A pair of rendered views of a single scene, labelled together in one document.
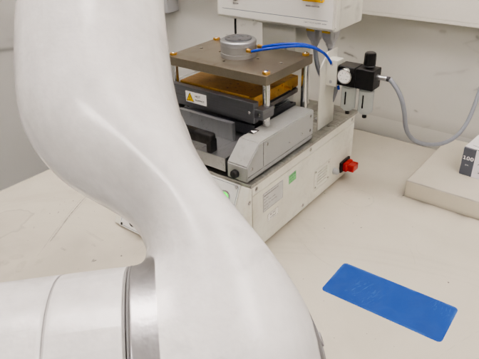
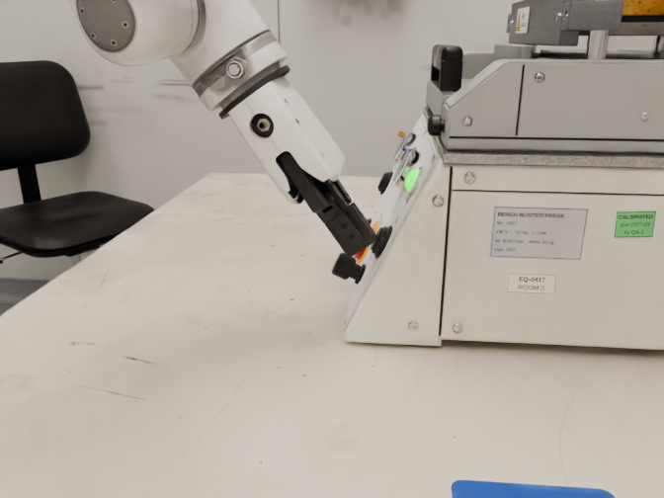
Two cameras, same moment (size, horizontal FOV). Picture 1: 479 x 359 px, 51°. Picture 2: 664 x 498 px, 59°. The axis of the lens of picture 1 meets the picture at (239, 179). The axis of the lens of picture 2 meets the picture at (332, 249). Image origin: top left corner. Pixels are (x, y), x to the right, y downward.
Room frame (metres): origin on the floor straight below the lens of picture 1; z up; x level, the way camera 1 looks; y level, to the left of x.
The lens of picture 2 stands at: (0.52, -0.37, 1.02)
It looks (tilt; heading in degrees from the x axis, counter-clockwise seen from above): 20 degrees down; 58
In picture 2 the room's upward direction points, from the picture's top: straight up
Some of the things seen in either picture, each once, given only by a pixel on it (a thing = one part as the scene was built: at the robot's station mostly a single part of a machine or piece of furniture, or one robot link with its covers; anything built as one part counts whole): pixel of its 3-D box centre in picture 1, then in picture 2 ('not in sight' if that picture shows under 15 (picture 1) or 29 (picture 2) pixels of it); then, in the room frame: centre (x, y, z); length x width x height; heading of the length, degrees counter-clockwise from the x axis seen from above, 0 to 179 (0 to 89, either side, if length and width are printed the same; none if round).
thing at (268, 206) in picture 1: (245, 167); (605, 217); (1.08, -0.02, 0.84); 0.53 x 0.37 x 0.17; 142
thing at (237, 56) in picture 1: (254, 64); not in sight; (1.11, -0.04, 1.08); 0.31 x 0.24 x 0.13; 52
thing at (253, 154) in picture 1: (271, 142); (593, 105); (0.96, -0.07, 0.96); 0.26 x 0.05 x 0.07; 142
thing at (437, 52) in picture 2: (185, 134); (445, 65); (0.96, 0.11, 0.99); 0.15 x 0.02 x 0.04; 52
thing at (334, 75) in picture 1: (355, 84); not in sight; (1.07, -0.26, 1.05); 0.15 x 0.05 x 0.15; 52
